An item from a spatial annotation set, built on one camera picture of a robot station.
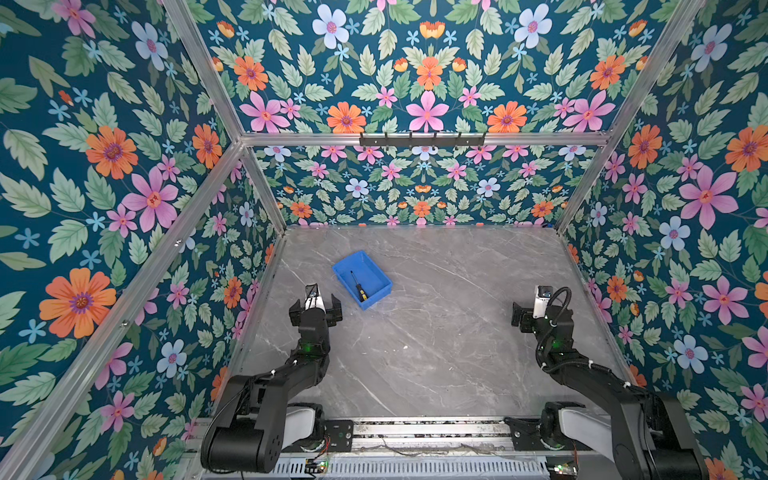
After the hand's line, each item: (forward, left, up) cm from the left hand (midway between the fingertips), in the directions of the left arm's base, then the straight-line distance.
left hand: (317, 290), depth 86 cm
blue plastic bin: (+10, -16, -13) cm, 23 cm away
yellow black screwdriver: (+4, -12, -11) cm, 17 cm away
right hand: (-6, -64, -5) cm, 65 cm away
